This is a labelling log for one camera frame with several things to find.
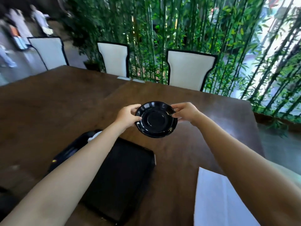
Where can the person's dark clothing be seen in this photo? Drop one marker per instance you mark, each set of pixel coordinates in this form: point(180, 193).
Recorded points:
point(7, 204)

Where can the white cup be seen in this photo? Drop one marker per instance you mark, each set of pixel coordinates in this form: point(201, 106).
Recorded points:
point(94, 137)

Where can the person's right hand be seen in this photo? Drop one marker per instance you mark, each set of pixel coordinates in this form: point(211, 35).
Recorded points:
point(188, 112)

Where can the white paper napkin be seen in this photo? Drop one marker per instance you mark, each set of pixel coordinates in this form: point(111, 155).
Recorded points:
point(211, 204)

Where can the brown wooden planter box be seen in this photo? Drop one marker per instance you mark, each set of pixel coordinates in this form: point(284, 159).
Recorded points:
point(265, 120)

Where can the person's right forearm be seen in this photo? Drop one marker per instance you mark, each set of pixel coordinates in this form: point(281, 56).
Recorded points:
point(254, 176)

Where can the person's left forearm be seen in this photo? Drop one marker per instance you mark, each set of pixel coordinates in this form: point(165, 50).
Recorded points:
point(65, 178)

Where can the green bamboo screen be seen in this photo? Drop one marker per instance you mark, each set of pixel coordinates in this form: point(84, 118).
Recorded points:
point(200, 25)

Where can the potted green plant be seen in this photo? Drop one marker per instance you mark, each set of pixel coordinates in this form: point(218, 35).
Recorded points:
point(82, 32)

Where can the person's left hand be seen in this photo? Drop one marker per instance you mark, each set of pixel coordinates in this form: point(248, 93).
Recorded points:
point(125, 117)

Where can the black tray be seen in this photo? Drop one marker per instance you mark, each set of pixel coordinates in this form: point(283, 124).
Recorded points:
point(122, 174)

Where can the black saucer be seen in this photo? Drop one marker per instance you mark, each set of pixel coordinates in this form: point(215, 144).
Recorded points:
point(156, 120)

